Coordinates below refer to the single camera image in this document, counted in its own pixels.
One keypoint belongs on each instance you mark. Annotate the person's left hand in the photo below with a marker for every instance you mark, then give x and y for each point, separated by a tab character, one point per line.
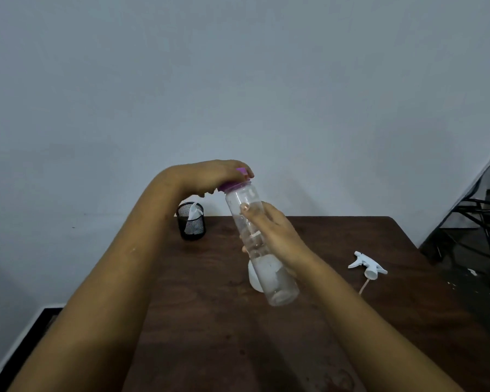
200	175

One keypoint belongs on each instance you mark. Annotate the person's right hand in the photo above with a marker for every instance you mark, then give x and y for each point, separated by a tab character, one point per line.
281	240

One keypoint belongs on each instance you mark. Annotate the person's left thumb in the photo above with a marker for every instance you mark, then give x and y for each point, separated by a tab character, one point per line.
210	193

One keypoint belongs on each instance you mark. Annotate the person's right thumb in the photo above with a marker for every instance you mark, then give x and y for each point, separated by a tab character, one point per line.
251	214

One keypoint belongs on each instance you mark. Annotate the purple bottle cap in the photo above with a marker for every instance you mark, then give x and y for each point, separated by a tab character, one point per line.
232	186

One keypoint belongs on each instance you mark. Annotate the clear plastic bottle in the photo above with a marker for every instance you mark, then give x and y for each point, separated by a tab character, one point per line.
279	283

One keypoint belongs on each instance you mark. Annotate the person's left forearm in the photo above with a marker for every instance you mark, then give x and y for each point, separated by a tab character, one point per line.
106	289

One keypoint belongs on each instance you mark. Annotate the person's right forearm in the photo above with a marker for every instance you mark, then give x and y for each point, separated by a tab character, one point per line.
367	334

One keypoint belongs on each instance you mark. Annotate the white folded paper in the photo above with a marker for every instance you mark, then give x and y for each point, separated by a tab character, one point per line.
193	211

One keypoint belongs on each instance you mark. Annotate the black mesh pen cup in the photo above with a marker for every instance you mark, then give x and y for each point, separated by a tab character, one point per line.
192	230

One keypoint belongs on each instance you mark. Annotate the white plastic container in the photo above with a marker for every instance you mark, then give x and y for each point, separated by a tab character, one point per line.
254	279

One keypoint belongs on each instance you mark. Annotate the white spray trigger head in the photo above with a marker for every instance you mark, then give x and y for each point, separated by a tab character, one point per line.
369	267

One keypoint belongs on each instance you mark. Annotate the small white paper scrap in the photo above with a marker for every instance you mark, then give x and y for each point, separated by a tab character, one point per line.
472	272

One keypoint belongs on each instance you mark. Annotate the black metal chair frame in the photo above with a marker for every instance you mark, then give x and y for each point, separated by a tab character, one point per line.
475	210

